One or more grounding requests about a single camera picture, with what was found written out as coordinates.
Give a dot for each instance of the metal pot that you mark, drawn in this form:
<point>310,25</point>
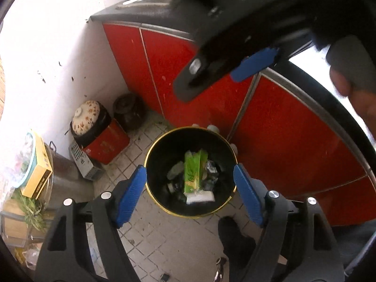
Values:
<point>67,179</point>

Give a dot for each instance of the dark brown jar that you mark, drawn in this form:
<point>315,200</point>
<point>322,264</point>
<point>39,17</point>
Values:
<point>129,111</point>

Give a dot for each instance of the white foam piece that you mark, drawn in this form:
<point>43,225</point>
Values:
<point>201,197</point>

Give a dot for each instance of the red box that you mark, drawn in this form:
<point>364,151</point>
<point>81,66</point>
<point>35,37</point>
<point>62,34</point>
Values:
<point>107,144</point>

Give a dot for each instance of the person's black shoe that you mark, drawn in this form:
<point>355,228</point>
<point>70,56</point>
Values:
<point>236,241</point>

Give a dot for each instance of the green snack wrapper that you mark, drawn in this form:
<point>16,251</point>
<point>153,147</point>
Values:
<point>192,173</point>

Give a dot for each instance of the red cabinet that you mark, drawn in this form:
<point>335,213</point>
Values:
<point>176,73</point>

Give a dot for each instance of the green leafy plant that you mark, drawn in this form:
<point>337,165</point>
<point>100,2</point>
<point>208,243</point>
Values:
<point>32,211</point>

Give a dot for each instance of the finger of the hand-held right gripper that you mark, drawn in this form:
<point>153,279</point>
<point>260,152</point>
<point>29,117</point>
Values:
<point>252,63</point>

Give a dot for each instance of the black bin with gold rim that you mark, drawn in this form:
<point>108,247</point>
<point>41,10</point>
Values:
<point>158,158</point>

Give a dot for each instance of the person's right hand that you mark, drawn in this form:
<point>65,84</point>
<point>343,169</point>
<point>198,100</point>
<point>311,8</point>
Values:
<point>364,102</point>

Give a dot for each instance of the clay pot with floral lid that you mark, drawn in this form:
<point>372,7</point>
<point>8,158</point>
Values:
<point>86,117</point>

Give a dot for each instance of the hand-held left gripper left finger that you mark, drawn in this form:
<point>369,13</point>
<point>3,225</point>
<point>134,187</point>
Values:
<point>132,195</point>

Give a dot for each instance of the grey plastic basket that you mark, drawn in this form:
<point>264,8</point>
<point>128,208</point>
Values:
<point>83,161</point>

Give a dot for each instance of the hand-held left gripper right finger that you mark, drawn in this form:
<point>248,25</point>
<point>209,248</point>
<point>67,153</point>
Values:
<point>248,195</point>

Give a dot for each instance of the yellow cardboard box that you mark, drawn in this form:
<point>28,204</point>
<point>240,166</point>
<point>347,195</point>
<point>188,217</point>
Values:
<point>39,176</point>

